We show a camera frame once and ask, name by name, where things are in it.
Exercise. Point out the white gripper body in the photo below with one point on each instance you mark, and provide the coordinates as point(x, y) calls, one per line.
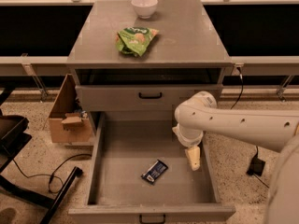
point(192, 141)

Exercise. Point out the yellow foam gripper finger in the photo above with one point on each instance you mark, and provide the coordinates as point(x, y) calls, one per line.
point(193, 157)

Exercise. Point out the blue rxbar wrapper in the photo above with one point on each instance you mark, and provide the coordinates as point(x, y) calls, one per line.
point(154, 172)

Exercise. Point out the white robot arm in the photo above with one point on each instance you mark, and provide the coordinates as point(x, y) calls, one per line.
point(270, 129)

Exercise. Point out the closed grey upper drawer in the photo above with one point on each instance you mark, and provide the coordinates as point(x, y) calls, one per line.
point(125, 97)

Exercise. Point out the open grey middle drawer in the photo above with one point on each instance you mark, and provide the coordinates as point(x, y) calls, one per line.
point(116, 193)

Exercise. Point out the grey drawer cabinet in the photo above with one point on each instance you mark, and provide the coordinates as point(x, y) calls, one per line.
point(187, 51)

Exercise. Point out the black power adapter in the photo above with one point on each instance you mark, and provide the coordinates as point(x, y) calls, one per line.
point(256, 166)

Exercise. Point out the green chip bag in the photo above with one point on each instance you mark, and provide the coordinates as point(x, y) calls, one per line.
point(135, 40)

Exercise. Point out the brown cardboard box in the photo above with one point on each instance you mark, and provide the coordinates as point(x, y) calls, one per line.
point(67, 122)

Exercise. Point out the white ceramic bowl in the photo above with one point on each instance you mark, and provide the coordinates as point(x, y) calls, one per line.
point(144, 8)

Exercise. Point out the black metal stand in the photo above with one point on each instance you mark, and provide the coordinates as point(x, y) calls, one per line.
point(41, 166)

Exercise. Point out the black upper drawer handle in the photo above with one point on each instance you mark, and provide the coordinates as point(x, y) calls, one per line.
point(150, 96)

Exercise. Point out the black drawer handle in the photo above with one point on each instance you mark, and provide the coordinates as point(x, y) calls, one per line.
point(150, 96)
point(144, 219)

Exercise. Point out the black lower drawer handle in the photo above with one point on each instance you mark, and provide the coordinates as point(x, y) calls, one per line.
point(144, 219)

